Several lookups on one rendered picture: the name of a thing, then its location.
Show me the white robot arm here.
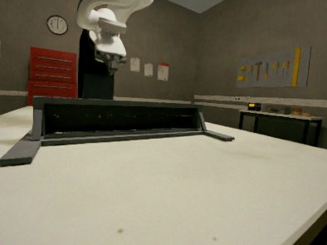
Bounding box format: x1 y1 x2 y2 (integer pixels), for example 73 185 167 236
76 0 153 44

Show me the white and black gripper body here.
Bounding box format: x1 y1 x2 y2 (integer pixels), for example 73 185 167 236
95 31 125 60

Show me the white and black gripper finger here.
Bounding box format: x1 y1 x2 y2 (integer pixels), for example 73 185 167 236
113 55 126 75
95 51 114 75

